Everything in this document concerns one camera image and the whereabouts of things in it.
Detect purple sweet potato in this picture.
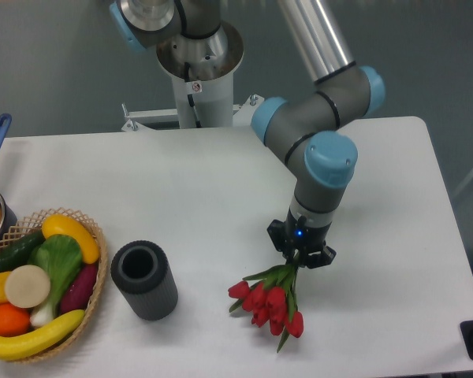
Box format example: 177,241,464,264
59,264,98,314

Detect dark grey ribbed vase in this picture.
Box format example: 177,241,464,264
110,240,178,321

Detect yellow banana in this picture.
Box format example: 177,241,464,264
0,309,85,361

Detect red tulip bouquet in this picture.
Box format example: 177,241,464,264
228,251,304,353

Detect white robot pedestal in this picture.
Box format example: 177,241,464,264
121,21,264,132

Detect woven wicker basket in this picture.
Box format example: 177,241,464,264
0,208,107,362

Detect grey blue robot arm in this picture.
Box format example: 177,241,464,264
110,1,385,269

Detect green bok choy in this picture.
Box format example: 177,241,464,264
28,235,82,328

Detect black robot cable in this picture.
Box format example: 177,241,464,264
183,62,203,128

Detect orange fruit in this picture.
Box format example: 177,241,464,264
0,303,30,337

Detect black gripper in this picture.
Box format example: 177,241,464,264
266,211,337,269

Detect beige round disc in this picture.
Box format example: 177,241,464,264
4,265,50,309

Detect green cucumber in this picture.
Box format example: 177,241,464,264
0,230,45,273

